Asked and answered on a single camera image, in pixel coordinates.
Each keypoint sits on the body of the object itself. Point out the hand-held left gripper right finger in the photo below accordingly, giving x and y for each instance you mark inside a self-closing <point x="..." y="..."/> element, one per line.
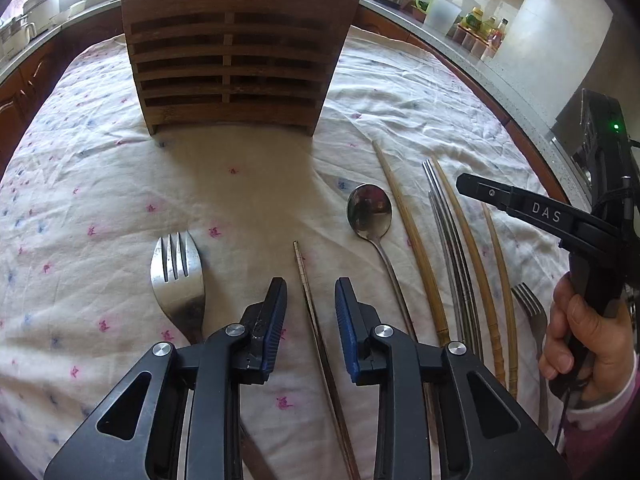
<point x="345" y="330"/>

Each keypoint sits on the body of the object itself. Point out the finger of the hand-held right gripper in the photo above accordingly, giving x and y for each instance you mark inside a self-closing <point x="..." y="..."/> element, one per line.
<point x="540" y="210"/>

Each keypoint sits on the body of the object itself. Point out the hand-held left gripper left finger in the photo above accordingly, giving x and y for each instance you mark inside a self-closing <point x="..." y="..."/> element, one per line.
<point x="279" y="325"/>

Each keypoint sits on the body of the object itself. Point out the dark square-tipped chopstick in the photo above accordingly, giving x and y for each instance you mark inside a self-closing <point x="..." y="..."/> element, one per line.
<point x="312" y="310"/>

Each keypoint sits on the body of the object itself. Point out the bamboo chopstick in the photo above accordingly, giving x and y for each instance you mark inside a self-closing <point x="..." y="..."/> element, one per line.
<point x="506" y="300"/>
<point x="411" y="230"/>
<point x="473" y="260"/>

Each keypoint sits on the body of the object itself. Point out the small metal fork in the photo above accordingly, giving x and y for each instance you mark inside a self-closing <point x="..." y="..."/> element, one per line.
<point x="532" y="310"/>

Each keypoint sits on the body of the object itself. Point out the metal chopstick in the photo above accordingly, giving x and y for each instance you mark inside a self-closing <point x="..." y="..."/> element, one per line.
<point x="440" y="240"/>
<point x="467" y="285"/>

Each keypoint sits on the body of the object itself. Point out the large metal fork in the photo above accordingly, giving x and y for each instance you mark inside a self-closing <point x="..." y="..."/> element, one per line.
<point x="175" y="295"/>

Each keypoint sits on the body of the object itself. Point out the metal spoon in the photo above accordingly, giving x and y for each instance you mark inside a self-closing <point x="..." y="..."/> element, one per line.
<point x="369" y="210"/>

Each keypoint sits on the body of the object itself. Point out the wooden slatted utensil holder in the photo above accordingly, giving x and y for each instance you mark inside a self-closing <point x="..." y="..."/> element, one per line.
<point x="225" y="60"/>

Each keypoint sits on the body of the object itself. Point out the person's right forearm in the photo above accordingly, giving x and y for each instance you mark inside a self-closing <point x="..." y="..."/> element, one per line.
<point x="600" y="430"/>

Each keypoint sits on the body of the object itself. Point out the person's right hand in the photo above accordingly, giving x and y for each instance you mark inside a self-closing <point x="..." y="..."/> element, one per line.
<point x="612" y="350"/>

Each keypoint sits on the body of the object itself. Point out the red labelled sauce bottle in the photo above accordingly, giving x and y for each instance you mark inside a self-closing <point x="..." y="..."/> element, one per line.
<point x="500" y="35"/>

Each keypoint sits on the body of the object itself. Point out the small spice jar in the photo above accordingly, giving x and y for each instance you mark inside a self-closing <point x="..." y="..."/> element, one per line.
<point x="458" y="34"/>
<point x="479" y="45"/>
<point x="468" y="40"/>

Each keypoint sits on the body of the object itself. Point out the yellow-green labelled bottle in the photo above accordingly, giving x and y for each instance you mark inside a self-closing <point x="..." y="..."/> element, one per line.
<point x="474" y="20"/>

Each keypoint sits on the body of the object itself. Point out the translucent plastic pitcher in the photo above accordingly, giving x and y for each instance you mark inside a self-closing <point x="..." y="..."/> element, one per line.
<point x="442" y="15"/>

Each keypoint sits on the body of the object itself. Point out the white floral tablecloth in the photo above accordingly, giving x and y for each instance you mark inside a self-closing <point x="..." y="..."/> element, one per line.
<point x="100" y="185"/>

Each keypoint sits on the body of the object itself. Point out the green plastic jug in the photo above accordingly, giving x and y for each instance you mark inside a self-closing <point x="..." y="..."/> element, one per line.
<point x="424" y="2"/>

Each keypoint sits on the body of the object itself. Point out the white bowl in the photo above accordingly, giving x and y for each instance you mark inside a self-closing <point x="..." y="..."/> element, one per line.
<point x="75" y="7"/>

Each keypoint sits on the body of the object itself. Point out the glass electric kettle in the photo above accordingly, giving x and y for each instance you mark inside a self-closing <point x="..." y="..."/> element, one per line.
<point x="12" y="35"/>

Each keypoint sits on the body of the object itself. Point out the white electric cooking pot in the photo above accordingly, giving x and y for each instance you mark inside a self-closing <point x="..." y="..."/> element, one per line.
<point x="40" y="7"/>

